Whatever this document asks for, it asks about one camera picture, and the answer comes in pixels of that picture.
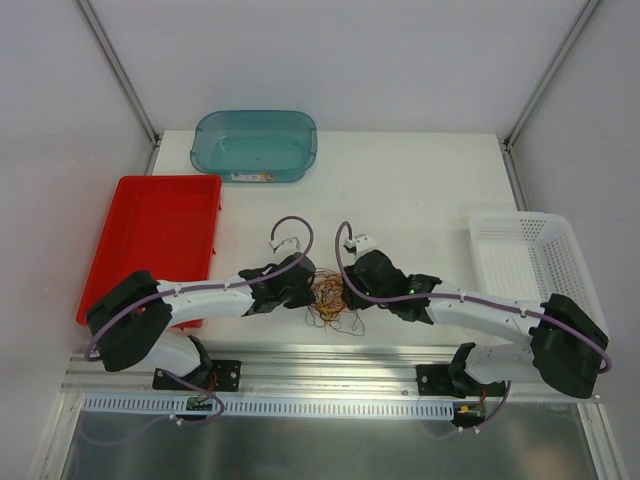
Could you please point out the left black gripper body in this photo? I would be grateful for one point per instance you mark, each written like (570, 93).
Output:
(301, 279)

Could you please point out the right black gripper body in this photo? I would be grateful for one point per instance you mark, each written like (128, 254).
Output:
(356, 281)

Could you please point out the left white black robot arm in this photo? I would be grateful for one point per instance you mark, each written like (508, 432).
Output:
(132, 324)

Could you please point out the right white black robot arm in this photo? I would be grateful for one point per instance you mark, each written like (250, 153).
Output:
(554, 342)

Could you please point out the red plastic tray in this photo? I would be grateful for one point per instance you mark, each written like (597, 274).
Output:
(163, 224)

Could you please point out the teal plastic tub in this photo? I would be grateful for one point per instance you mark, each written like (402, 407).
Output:
(255, 146)

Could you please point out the white perforated plastic basket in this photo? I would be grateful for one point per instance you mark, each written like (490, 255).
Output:
(529, 256)

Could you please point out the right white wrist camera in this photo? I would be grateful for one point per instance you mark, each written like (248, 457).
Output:
(359, 245)

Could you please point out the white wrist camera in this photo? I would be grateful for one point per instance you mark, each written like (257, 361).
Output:
(359, 245)
(285, 247)

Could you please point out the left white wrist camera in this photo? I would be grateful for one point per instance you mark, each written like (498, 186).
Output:
(285, 247)

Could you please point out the aluminium mounting rail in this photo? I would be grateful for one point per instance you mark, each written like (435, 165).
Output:
(308, 371)

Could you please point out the right aluminium frame post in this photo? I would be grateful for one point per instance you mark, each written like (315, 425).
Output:
(568, 43)

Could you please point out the aluminium frame post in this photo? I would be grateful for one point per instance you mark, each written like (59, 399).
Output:
(101, 37)
(568, 43)

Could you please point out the white slotted cable duct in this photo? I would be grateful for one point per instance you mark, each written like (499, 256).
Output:
(270, 407)

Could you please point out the left aluminium frame post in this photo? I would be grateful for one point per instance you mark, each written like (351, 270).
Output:
(101, 37)

